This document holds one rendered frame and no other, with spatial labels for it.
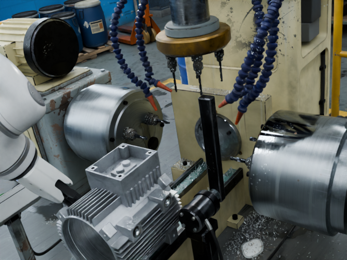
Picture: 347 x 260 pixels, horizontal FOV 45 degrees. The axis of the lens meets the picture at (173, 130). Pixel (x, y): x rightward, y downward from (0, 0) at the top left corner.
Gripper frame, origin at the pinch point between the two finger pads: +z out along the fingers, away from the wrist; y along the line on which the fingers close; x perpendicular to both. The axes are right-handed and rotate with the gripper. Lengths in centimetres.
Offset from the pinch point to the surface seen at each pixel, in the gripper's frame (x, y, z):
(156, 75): 211, -244, 249
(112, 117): 26.3, -15.1, 12.5
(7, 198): -5.3, -16.8, -0.4
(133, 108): 32.9, -14.7, 17.0
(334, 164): 26, 44, 12
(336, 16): 209, -26, 153
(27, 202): -4.1, -14.8, 3.3
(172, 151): 40, -26, 58
